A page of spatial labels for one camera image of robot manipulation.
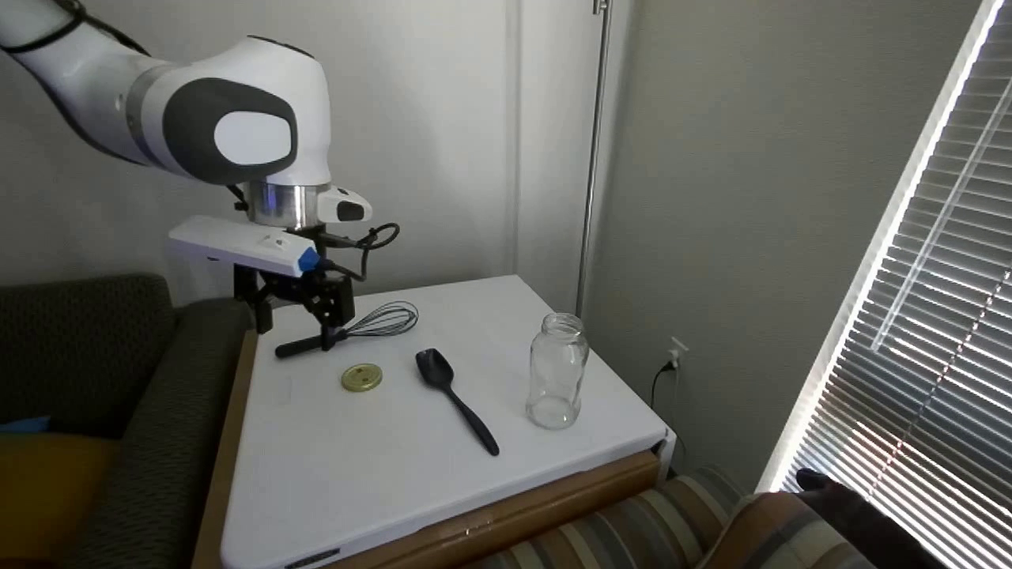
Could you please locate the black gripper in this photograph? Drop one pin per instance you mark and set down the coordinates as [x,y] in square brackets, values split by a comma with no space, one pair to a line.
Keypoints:
[324,288]

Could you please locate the gold metal jar lid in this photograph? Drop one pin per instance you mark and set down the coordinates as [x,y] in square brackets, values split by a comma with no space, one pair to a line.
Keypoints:
[362,378]

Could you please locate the clear glass jar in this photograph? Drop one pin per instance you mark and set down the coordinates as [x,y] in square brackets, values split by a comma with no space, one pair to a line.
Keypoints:
[556,371]

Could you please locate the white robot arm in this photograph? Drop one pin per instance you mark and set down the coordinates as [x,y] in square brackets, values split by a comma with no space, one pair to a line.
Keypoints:
[252,119]

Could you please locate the black silicone spatula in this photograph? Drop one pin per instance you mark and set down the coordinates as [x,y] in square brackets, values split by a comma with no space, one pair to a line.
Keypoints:
[439,374]

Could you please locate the dark grey sofa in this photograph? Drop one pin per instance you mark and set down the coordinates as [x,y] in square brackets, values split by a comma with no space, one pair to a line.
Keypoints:
[116,358]

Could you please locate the yellow cushion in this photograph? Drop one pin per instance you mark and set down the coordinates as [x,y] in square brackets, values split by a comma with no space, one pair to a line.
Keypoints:
[48,484]

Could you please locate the striped cushion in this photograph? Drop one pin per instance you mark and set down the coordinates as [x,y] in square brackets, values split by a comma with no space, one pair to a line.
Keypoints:
[697,522]

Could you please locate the white window blinds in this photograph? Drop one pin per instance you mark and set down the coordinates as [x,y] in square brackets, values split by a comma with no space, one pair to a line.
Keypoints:
[910,396]

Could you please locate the black handled wire whisk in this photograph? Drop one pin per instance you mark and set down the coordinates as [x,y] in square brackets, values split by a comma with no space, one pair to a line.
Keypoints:
[393,317]

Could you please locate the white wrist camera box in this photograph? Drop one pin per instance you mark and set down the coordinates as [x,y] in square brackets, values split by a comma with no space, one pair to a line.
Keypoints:
[247,243]

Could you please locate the wall outlet with plug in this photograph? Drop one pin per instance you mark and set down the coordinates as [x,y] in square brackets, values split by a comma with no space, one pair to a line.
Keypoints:
[673,363]

